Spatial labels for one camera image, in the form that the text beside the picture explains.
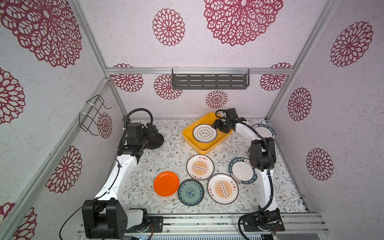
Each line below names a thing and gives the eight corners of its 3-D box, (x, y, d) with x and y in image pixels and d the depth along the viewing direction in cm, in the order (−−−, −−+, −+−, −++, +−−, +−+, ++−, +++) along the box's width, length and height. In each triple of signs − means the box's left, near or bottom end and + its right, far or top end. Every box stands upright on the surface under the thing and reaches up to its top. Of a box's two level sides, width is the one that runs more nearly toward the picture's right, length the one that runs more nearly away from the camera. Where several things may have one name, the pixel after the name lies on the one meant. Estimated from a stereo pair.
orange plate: (153, 196, 85) (152, 195, 83) (156, 172, 94) (156, 171, 92) (178, 196, 85) (178, 195, 83) (179, 172, 94) (179, 171, 92)
